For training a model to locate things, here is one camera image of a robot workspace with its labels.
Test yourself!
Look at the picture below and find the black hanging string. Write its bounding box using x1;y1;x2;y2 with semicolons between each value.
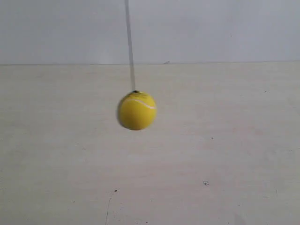
123;0;137;92

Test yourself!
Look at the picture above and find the yellow tennis ball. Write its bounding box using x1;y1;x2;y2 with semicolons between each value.
116;90;157;131

